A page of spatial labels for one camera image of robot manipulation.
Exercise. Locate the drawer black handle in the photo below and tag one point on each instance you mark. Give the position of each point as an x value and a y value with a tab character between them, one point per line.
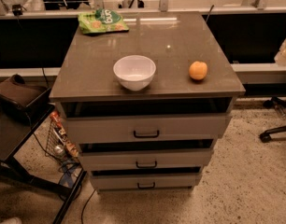
151	165
146	186
146	135

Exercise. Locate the wire basket with snacks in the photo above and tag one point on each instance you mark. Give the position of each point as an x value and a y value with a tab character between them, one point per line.
58	144

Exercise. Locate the black office chair base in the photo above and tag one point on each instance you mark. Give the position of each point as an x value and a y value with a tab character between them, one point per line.
276	125

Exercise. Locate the green rice chip bag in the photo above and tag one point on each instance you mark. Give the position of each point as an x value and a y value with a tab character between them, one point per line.
101	21

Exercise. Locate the grey drawer cabinet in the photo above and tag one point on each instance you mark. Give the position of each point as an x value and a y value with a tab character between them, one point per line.
100	115

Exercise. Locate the top drawer black handle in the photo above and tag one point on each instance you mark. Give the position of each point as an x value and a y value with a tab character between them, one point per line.
146	135

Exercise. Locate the orange fruit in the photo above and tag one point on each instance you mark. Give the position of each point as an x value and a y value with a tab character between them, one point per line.
198	70

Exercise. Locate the black side table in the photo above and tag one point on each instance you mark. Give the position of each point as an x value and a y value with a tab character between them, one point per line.
13	135

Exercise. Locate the white bowl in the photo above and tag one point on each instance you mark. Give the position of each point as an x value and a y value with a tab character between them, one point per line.
134	72

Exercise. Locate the bottom drawer black handle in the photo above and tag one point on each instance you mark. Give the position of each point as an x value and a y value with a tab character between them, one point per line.
146	186

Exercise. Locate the black power adapter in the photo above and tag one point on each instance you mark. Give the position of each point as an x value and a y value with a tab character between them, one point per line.
17	10

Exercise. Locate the middle drawer black handle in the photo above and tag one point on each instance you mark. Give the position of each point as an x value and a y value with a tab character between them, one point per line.
151	165

